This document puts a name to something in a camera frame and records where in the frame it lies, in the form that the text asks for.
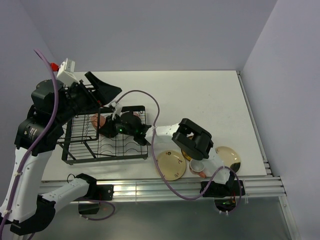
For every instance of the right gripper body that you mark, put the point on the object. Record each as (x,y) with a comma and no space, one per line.
(116,126)

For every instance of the orange floral mug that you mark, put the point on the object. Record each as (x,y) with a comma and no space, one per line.
(98,121)

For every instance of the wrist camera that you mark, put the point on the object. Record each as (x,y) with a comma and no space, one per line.
(65,72)
(116,109)

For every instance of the cream plate with flowers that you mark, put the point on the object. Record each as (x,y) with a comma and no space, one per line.
(172,164)

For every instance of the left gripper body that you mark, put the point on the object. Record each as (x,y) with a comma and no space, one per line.
(79,98)

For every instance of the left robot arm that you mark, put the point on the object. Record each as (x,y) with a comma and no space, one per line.
(54,105)

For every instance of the orange mug near edge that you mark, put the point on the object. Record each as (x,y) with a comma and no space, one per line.
(196,167)

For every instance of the aluminium table edge rail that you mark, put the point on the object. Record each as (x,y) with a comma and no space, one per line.
(155,190)

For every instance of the patterned ceramic bowl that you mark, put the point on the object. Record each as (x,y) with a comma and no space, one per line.
(136,114)

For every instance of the black wire dish rack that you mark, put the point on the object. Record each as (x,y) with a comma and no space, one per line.
(81,143)

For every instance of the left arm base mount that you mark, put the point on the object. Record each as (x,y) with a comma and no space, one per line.
(103,192)

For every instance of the yellow black patterned plate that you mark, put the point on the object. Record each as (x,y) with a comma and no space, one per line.
(186,157)

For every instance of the cream plate with branch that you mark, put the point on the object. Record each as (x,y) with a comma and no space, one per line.
(229,157)

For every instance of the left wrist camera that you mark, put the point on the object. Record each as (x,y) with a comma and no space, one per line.
(65,72)

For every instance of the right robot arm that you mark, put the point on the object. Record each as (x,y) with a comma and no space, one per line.
(192,139)

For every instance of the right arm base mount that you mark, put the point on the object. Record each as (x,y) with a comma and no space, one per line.
(226,194)

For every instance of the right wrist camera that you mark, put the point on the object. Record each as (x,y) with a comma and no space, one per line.
(116,109)

